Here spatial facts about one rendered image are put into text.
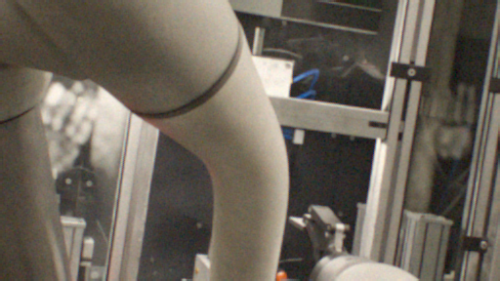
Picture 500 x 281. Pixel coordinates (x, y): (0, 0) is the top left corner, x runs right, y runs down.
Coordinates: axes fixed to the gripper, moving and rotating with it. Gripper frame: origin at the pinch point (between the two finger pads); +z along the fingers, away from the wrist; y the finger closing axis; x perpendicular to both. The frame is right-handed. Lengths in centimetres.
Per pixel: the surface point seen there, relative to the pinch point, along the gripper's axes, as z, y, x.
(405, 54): 21.4, 30.8, -19.4
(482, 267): 21.4, -2.4, -38.9
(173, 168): 64, 4, 8
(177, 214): 64, -5, 6
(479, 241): 21.1, 2.0, -37.3
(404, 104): 22.6, 22.7, -21.1
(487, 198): 22.2, 9.2, -38.1
